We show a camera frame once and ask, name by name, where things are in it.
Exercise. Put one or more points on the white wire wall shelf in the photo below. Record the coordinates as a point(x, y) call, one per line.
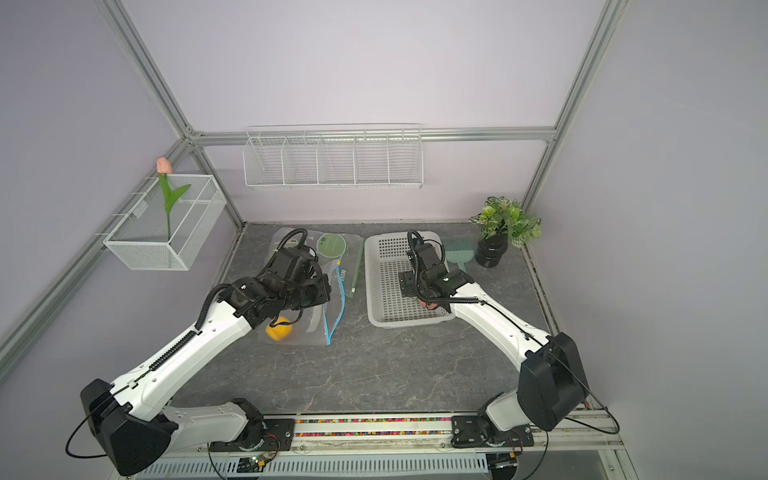
point(334, 156)

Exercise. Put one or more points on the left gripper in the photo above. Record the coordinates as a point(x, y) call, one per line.
point(323, 288)

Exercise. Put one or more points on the green printed zip-top bag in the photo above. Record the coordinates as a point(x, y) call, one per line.
point(344, 250)

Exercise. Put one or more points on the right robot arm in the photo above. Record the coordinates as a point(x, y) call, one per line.
point(551, 377)

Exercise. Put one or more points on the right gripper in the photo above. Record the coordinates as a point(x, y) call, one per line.
point(406, 283)

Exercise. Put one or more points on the green dustpan scoop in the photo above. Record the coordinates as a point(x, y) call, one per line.
point(459, 252)

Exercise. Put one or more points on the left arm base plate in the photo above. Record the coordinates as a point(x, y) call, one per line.
point(269, 435)

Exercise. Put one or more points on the white plastic basket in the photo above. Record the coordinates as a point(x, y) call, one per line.
point(385, 258)

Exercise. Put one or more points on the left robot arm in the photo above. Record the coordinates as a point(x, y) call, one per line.
point(131, 417)

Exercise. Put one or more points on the clear blue-zipper bag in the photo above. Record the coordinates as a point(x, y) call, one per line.
point(316, 325)

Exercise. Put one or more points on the yellow peach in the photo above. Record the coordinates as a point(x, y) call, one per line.
point(279, 330)

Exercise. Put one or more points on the pink artificial tulip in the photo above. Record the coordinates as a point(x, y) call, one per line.
point(170, 195)

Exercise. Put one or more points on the white mesh wall basket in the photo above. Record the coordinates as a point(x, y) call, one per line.
point(139, 239)

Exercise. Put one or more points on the potted green plant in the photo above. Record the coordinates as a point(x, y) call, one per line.
point(503, 223)

